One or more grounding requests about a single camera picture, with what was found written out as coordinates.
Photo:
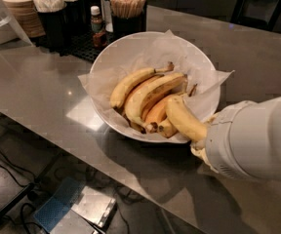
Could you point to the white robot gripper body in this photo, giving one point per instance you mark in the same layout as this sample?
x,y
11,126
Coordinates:
x,y
224,139

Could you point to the black perforated rubber mat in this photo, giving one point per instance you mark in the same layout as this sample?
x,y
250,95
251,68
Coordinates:
x,y
81,47

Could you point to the white round bowl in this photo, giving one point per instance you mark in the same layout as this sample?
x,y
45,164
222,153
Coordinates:
x,y
137,49

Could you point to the black cup with wrapped straws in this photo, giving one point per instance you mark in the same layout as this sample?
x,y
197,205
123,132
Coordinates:
x,y
52,16

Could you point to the white paper bowl liner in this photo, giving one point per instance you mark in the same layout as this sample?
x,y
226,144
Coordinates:
x,y
192,62

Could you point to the black back condiment cup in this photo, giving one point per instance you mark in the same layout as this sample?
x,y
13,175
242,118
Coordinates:
x,y
76,16

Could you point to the middle large yellow banana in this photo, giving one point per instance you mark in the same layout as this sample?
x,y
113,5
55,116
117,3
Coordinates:
x,y
152,91

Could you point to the small brown glass bottle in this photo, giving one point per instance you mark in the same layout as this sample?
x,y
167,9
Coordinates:
x,y
99,34

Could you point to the blue and silver floor box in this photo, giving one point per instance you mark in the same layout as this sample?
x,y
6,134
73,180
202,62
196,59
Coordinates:
x,y
76,208

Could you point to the stack of brown cup sleeves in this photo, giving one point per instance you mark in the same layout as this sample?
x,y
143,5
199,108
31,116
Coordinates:
x,y
26,15

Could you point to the dark background appliance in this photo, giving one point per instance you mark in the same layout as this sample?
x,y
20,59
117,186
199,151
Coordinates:
x,y
261,14

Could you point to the black cup of wooden stirrers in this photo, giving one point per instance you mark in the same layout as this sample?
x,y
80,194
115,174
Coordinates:
x,y
128,16

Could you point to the small front yellow banana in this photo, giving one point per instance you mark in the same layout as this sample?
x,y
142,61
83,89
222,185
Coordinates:
x,y
166,129

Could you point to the orange ripe banana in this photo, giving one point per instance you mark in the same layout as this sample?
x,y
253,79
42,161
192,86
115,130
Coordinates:
x,y
157,114

